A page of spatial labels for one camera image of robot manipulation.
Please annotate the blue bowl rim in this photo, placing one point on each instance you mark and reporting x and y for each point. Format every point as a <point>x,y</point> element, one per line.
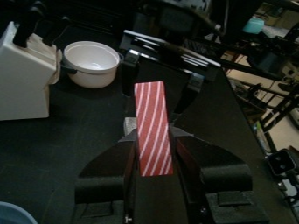
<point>13,214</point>

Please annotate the teal cup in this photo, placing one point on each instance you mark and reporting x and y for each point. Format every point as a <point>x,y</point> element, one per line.
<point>254,25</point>

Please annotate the white toy pot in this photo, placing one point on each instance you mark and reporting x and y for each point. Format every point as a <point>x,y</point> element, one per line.
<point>91,64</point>

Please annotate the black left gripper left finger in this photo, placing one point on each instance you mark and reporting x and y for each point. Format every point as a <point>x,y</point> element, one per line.
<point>104,172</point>

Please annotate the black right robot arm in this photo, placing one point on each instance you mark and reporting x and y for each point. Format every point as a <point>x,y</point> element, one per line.
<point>183,20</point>

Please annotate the black metal rack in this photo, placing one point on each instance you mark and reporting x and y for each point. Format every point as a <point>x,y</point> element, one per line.
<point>272,102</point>

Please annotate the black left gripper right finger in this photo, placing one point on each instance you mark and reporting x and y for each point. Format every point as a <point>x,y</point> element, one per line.
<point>218,169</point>

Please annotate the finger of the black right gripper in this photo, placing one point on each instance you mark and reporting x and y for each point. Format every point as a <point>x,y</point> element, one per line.
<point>128,73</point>
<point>188,93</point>

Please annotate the red white striped straw pack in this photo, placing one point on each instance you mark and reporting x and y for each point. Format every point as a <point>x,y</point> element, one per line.
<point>153,128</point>

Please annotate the black box device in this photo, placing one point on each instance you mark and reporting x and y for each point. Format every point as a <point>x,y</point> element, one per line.
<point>280,162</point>

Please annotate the white knife block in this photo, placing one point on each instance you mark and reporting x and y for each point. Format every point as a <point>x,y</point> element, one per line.
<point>24,78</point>

